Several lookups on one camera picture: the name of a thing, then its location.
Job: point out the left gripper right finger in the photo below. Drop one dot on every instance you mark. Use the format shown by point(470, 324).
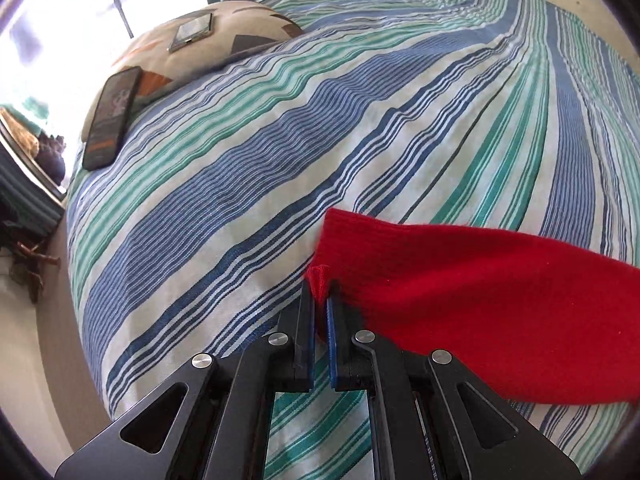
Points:
point(430, 416)

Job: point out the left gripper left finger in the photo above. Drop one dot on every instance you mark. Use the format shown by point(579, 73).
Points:
point(211, 418)

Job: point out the red knit sweater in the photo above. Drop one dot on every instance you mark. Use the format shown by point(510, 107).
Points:
point(537, 319)

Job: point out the black patterned phone case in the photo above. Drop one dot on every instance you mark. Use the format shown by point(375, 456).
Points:
point(110, 119)

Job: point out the striped blue green bedspread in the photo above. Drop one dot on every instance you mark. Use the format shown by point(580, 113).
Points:
point(499, 114)

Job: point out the smartphone on pillow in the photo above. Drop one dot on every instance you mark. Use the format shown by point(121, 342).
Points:
point(192, 31)

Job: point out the patterned beige pillow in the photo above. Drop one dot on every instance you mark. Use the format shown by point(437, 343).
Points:
point(240, 29)

